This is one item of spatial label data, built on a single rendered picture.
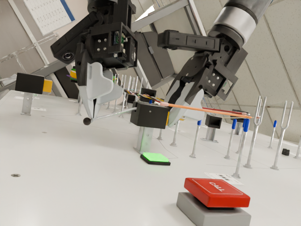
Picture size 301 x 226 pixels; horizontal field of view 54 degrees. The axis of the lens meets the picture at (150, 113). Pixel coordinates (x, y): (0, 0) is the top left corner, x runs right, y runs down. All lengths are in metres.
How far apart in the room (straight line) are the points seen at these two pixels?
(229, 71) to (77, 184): 0.36
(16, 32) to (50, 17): 0.91
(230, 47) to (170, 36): 0.14
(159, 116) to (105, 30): 0.17
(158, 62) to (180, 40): 1.08
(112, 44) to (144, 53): 1.08
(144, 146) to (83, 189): 0.22
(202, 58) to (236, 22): 0.09
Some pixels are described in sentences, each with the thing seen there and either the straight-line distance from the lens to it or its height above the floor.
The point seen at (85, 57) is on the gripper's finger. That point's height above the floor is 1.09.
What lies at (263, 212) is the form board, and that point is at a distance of 0.39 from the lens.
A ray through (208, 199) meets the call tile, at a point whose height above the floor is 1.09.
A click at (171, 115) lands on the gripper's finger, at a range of 0.54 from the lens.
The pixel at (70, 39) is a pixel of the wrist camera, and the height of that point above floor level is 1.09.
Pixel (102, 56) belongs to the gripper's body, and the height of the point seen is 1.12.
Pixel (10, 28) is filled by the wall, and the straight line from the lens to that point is 8.26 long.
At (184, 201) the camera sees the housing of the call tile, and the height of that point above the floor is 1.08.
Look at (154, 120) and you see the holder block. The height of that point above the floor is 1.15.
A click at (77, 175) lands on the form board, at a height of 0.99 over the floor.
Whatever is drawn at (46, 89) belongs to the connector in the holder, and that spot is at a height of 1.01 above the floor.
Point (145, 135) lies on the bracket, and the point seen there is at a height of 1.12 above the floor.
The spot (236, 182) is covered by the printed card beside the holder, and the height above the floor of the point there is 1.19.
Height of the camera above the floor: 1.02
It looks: 14 degrees up
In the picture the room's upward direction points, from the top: 59 degrees clockwise
